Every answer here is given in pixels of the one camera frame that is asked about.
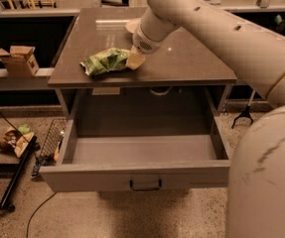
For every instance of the black drawer handle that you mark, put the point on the black drawer handle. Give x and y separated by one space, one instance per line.
153 186

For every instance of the wire mesh basket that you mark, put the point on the wire mesh basket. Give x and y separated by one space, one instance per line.
51 147

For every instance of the open grey top drawer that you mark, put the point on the open grey top drawer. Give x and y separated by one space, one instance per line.
137 135

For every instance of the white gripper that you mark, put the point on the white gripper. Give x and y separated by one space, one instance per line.
144 45

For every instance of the green jalapeno chip bag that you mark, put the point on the green jalapeno chip bag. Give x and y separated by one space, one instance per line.
113 59

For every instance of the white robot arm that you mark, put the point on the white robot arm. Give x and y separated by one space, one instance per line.
256 182

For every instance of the brown snack bag on floor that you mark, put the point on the brown snack bag on floor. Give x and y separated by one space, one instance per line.
16 140

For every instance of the reacher grabber tool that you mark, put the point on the reacher grabber tool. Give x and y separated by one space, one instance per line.
246 112

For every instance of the white paper bowl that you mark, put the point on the white paper bowl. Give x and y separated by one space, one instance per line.
132 25

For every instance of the open cardboard box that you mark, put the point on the open cardboard box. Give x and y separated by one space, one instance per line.
20 61

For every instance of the black pole on floor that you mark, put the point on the black pole on floor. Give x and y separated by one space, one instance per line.
6 201

